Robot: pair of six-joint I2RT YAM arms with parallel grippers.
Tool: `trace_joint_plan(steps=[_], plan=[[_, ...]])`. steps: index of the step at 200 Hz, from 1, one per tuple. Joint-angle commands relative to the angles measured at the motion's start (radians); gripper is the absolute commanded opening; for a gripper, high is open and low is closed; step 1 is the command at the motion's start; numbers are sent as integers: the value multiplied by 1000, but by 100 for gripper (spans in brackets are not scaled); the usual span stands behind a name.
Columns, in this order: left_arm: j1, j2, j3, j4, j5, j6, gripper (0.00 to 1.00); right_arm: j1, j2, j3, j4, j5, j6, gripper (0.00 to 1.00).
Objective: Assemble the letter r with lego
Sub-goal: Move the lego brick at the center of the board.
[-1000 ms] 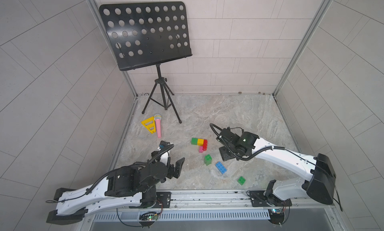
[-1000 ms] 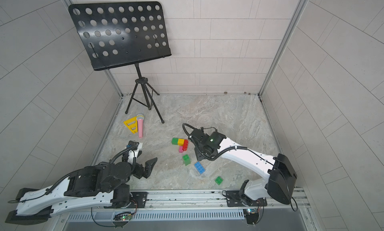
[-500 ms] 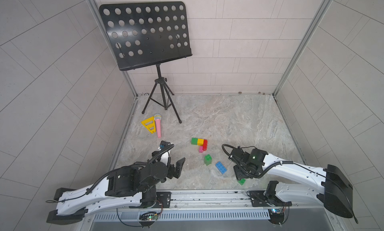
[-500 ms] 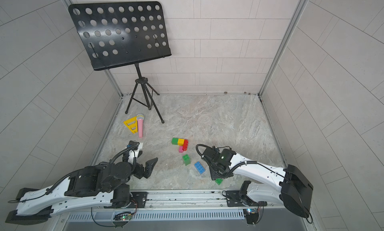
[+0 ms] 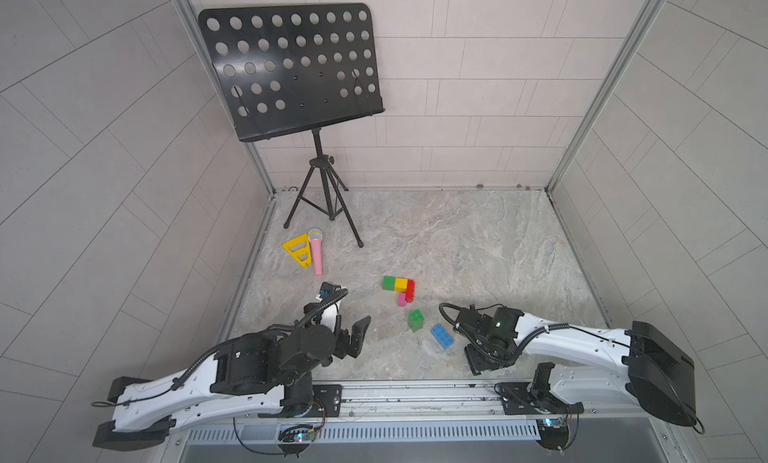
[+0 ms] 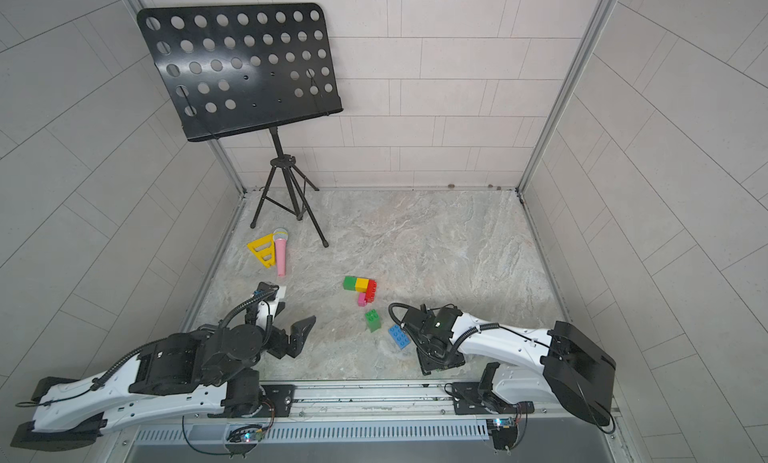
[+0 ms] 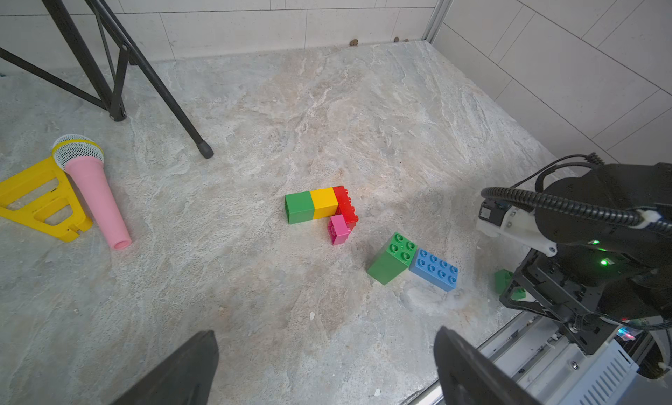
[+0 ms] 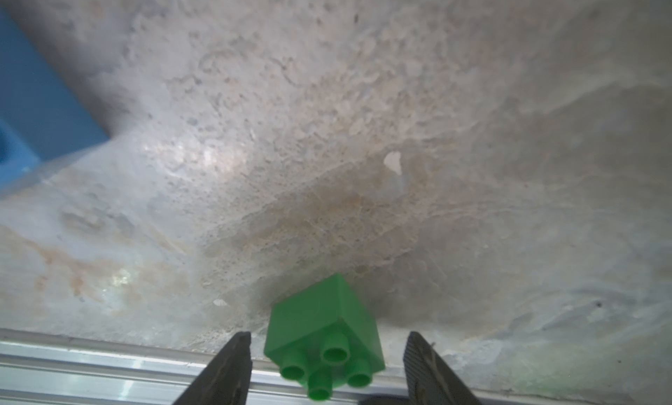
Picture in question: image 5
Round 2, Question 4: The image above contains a white ventilation grille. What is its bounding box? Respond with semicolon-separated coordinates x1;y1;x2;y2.
188;420;541;445

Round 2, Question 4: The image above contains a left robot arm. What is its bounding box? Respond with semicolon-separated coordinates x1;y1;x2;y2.
93;282;371;452

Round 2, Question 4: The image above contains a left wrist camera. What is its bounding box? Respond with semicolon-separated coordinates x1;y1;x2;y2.
317;282;349;331

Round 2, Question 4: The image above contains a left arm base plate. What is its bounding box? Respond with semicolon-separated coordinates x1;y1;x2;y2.
257;383;343;418

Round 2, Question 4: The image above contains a yellow plastic triangle frame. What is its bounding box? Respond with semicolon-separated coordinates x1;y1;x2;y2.
282;234;312;268

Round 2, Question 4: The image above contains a green lego brick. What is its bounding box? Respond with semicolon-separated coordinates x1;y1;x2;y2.
381;276;396;291
407;320;424;332
408;310;424;325

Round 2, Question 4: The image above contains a red lego brick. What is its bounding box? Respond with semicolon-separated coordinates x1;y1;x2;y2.
405;280;415;304

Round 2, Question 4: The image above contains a yellow lego brick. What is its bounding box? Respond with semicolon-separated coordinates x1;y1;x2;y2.
394;278;409;293

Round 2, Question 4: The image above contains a black perforated music stand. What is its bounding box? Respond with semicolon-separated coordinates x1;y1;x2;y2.
198;3;385;220

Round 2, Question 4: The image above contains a pink toy microphone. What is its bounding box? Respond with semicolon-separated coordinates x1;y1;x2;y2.
307;228;323;277

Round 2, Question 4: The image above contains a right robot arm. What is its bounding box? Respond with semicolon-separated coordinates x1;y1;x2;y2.
438;302;705;435

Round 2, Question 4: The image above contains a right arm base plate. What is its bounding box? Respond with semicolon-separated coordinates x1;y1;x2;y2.
494;382;584;416

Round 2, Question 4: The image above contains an aluminium mounting rail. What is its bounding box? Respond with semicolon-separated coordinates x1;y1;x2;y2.
167;375;670;427

